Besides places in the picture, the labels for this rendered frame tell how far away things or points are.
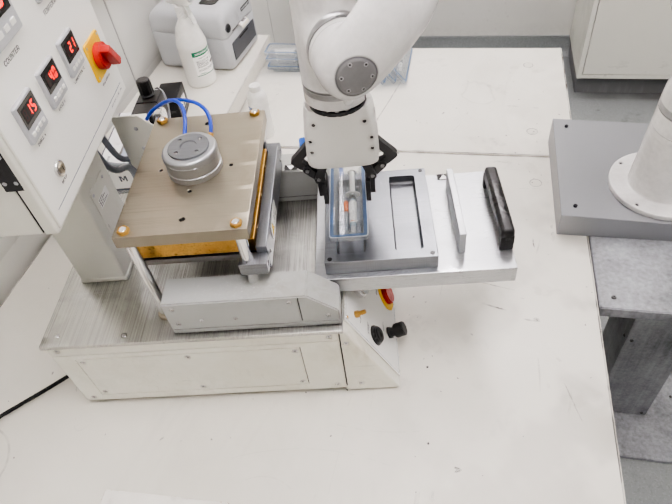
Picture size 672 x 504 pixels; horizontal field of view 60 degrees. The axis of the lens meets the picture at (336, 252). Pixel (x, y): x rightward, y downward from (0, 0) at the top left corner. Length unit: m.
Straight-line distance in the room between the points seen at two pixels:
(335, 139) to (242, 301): 0.26
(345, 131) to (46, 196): 0.37
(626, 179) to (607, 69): 1.74
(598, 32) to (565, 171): 1.66
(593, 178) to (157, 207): 0.87
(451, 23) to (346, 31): 2.69
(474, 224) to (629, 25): 2.09
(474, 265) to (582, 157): 0.55
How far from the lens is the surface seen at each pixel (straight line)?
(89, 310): 0.99
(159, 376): 1.00
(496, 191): 0.92
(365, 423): 0.97
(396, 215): 0.92
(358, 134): 0.78
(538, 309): 1.11
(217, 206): 0.79
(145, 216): 0.81
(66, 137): 0.82
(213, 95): 1.66
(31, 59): 0.78
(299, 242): 0.97
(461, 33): 3.33
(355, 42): 0.62
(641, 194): 1.27
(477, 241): 0.90
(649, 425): 1.91
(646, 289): 1.19
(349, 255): 0.84
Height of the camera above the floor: 1.61
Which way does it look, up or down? 47 degrees down
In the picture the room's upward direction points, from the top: 8 degrees counter-clockwise
